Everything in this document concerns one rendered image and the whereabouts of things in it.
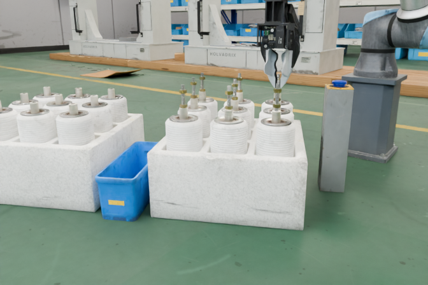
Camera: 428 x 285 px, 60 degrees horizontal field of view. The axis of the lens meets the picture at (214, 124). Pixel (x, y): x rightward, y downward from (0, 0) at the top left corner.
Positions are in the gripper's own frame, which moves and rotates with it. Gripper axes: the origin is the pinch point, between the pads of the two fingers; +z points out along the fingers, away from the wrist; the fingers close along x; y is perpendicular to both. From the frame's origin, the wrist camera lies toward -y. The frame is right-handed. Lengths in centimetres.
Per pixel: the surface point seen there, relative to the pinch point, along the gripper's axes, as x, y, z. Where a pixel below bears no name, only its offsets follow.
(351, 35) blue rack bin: -27, -487, 6
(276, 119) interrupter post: 0.2, 2.0, 9.1
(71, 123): -50, 19, 11
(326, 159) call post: 10.3, -18.2, 25.0
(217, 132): -12.6, 8.5, 12.0
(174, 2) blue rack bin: -364, -566, -52
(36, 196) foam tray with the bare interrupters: -60, 25, 32
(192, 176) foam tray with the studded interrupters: -17.2, 13.4, 22.7
